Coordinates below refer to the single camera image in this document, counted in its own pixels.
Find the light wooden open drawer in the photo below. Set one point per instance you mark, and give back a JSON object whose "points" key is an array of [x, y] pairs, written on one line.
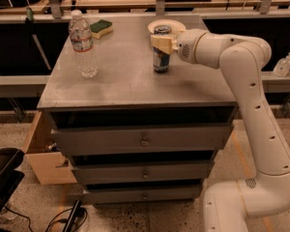
{"points": [[50, 167]]}

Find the blue silver redbull can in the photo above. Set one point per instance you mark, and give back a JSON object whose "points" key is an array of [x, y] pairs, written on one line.
{"points": [[161, 59]]}

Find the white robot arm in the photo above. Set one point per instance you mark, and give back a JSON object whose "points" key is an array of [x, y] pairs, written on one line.
{"points": [[227, 205]]}

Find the clear plastic water bottle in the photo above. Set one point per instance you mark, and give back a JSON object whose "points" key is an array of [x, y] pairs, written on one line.
{"points": [[83, 45]]}

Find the grey drawer cabinet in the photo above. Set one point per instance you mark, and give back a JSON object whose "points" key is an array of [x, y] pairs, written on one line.
{"points": [[131, 134]]}

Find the hand sanitizer bottle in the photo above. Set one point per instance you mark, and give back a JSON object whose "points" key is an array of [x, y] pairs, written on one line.
{"points": [[282, 67]]}

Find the white paper bowl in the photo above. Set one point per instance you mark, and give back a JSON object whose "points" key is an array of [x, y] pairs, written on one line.
{"points": [[166, 24]]}

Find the grey metal shelf rail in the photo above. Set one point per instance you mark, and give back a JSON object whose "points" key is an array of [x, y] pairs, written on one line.
{"points": [[22, 86]]}

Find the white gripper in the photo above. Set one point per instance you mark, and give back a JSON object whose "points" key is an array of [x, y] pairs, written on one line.
{"points": [[186, 45]]}

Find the black chair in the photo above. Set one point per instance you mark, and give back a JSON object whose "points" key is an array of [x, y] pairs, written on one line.
{"points": [[10, 160]]}

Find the green yellow sponge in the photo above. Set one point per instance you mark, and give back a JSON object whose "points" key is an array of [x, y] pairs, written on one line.
{"points": [[100, 28]]}

